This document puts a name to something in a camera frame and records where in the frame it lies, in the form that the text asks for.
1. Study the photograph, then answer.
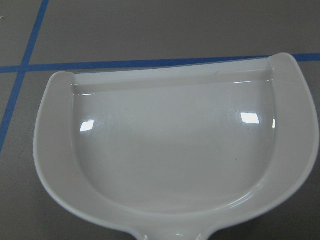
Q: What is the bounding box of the beige plastic dustpan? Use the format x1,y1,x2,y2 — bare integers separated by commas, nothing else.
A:
33,53,319,240

